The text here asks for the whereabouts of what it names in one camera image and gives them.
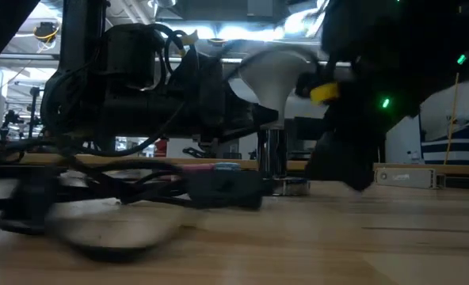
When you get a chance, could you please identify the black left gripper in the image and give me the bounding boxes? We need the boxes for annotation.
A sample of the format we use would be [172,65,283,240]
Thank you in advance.
[166,47,279,143]

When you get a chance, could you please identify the white flood light bulb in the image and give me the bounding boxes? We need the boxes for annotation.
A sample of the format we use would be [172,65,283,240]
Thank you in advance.
[238,49,318,130]

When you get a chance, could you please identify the yellow cable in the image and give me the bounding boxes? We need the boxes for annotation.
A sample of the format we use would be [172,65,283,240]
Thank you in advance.
[444,73,459,165]

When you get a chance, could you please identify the black lamp power cord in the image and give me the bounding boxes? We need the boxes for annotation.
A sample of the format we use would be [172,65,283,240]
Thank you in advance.
[0,138,264,211]

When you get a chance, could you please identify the chrome lamp socket base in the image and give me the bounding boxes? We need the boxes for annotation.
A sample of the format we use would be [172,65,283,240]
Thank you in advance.
[257,126,311,197]

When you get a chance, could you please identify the white board panel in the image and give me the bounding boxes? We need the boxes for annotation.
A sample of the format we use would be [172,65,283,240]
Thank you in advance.
[384,114,421,164]

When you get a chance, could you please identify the navy white striped bag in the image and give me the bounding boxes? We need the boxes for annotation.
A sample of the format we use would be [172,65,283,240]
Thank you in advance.
[421,122,469,165]

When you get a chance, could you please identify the blue patterned round tin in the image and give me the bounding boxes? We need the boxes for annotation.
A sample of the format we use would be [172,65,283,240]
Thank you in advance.
[214,161,242,171]

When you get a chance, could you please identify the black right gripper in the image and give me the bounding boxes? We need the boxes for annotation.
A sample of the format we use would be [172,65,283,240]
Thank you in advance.
[306,70,414,193]

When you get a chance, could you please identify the white oblong object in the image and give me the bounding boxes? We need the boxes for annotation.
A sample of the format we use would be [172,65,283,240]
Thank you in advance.
[48,197,198,254]

